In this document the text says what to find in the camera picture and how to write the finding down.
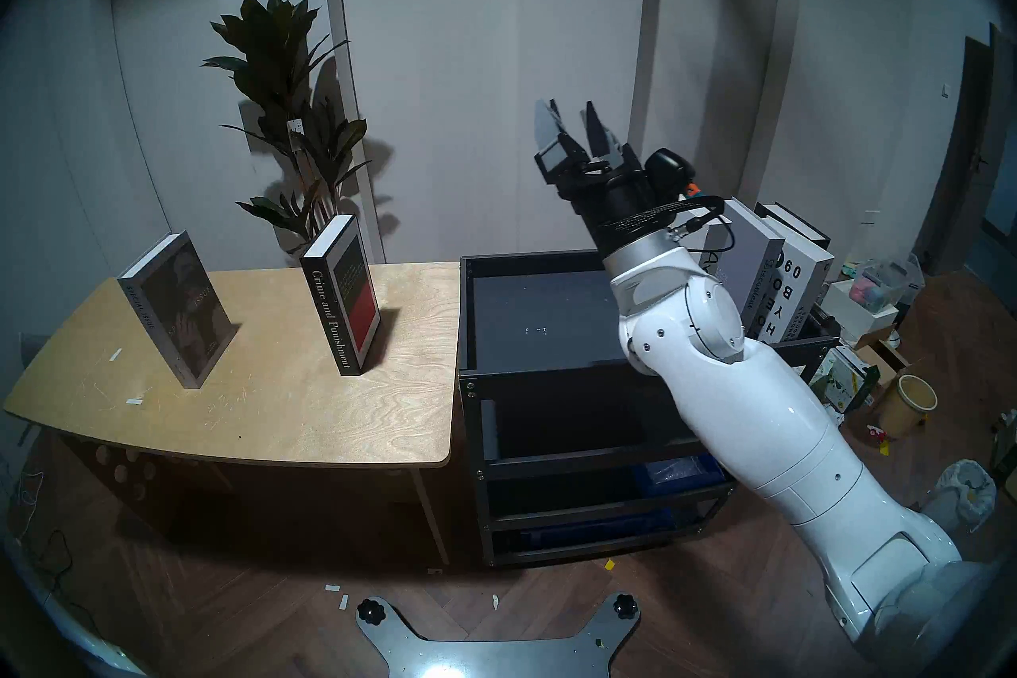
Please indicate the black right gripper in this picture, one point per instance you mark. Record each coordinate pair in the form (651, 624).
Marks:
(620, 208)

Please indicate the grey Discontent book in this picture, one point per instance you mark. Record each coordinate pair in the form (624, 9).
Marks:
(755, 255)

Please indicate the black Century book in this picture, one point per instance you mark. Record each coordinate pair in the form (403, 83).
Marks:
(794, 220)

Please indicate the white Design Hotels yearbook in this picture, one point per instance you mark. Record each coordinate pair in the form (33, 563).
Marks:
(798, 287)

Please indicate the Crime and Punishment book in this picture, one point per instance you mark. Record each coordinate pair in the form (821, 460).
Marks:
(342, 303)

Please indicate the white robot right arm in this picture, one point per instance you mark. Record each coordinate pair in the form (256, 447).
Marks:
(755, 398)

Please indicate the black metal shelf cart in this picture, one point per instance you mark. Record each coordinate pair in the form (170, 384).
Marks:
(540, 319)

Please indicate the light wooden display table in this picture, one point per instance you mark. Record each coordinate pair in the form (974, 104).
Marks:
(278, 398)

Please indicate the tall green leafy plant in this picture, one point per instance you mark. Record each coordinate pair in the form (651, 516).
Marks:
(270, 49)

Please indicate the white square box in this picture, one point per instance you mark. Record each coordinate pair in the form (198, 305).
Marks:
(854, 319)

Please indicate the clear plastic storage box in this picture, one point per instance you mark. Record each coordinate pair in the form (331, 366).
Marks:
(886, 283)

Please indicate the blue bin with clear bag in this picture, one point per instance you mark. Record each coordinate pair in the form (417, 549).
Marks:
(675, 471)

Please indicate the green and white carton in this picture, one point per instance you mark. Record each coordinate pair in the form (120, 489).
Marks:
(854, 378)

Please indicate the brown cardboard box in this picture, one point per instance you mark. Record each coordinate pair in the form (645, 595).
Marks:
(886, 359)

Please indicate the dark brown door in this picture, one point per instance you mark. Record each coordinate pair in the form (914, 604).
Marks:
(961, 160)

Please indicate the flat blue plastic crate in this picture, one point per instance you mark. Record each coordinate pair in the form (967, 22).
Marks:
(588, 525)

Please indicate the beige round bucket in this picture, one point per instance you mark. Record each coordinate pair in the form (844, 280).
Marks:
(906, 410)

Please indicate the grey Special Issue book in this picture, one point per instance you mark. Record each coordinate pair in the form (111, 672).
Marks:
(179, 311)

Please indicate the black star knob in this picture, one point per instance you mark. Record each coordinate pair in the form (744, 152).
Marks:
(624, 607)
(369, 612)

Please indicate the white bin with plastic bag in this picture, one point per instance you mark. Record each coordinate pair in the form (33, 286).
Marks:
(965, 498)

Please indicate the grey metal robot base plate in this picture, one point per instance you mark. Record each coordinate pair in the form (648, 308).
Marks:
(477, 656)

